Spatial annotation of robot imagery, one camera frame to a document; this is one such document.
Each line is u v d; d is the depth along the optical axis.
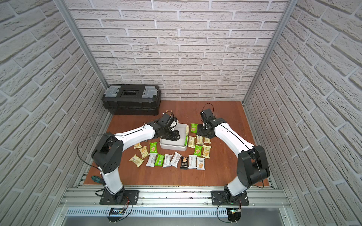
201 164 0.85
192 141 0.95
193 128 1.02
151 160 0.85
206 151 0.90
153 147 0.92
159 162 0.85
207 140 0.95
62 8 0.70
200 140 0.95
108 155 0.48
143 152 0.90
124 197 0.68
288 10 0.70
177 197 0.76
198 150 0.90
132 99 0.98
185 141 0.92
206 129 0.63
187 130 0.96
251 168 0.44
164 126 0.71
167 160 0.85
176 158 0.87
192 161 0.85
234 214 0.70
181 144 0.92
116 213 0.71
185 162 0.85
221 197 0.74
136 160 0.86
